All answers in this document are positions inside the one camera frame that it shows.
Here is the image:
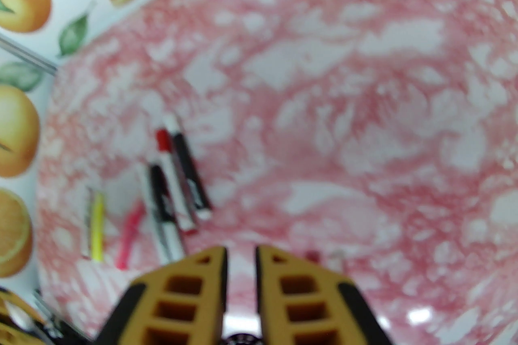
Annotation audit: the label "thin white pen red tip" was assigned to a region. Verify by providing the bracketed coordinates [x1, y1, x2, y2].
[82, 186, 94, 258]

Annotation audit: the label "pink highlighter pen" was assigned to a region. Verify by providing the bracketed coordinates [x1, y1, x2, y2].
[115, 201, 145, 270]

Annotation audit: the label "white pen cap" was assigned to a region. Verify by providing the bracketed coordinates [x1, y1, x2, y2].
[327, 250, 348, 272]

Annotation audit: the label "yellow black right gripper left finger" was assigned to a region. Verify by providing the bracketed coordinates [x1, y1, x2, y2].
[95, 246, 228, 345]

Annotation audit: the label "black marker white ends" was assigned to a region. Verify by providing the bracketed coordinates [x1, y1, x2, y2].
[163, 115, 213, 220]

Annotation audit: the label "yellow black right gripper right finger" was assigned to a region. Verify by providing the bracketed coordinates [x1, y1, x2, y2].
[255, 244, 394, 345]

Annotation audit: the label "white black whiteboard marker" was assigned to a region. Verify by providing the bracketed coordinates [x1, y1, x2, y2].
[149, 165, 186, 261]

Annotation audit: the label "yellow highlighter pen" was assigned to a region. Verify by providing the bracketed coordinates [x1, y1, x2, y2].
[90, 192, 106, 262]

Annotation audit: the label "white red whiteboard marker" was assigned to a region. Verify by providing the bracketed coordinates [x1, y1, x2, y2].
[156, 128, 200, 235]

